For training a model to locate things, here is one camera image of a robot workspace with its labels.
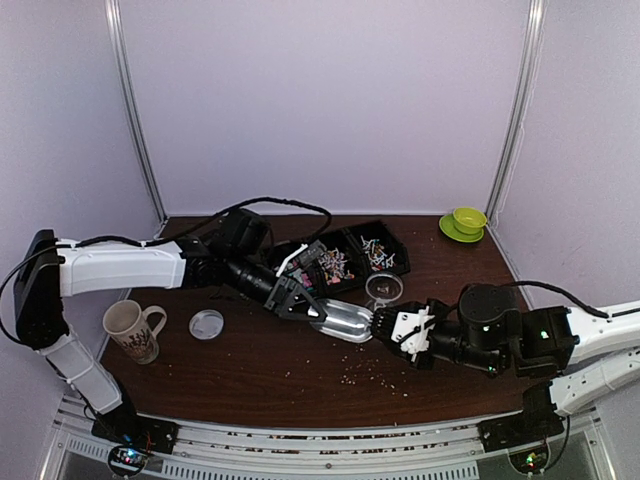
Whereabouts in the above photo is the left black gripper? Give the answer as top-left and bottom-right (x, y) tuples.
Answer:
(225, 250), (327, 323)

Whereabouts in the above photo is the metal scoop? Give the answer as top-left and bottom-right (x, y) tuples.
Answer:
(310, 298), (373, 344)

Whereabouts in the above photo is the clear plastic cup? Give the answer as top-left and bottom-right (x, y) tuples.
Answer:
(365, 271), (404, 311)

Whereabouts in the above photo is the black three-compartment candy tray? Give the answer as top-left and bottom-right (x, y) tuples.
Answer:
(284, 220), (411, 298)

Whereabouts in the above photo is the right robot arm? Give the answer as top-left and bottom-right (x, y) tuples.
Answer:
(371, 283), (639, 442)

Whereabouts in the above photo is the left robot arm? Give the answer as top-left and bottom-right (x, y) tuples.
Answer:
(11, 208), (327, 444)

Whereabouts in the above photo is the green saucer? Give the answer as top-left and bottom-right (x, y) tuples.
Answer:
(438, 214), (485, 244)

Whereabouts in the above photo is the clear plastic lid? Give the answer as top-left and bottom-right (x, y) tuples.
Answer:
(189, 309), (224, 341)

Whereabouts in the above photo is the green bowl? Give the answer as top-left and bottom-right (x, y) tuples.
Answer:
(452, 207), (487, 235)

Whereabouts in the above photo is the cream floral mug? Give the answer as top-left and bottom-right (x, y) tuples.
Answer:
(102, 300), (167, 365)

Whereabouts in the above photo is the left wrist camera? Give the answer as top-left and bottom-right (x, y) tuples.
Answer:
(275, 240), (326, 277)

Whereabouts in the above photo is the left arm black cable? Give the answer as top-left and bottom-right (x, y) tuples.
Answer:
(0, 196), (334, 346)

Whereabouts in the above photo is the front aluminium rail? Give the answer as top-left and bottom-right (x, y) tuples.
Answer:
(36, 400), (617, 479)

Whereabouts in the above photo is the left aluminium frame post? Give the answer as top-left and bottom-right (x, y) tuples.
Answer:
(104, 0), (168, 224)

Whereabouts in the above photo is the aluminium frame post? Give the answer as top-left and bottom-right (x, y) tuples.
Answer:
(104, 0), (168, 224)
(485, 0), (548, 228)

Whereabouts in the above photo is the right aluminium frame post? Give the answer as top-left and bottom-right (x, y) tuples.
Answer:
(485, 0), (548, 228)

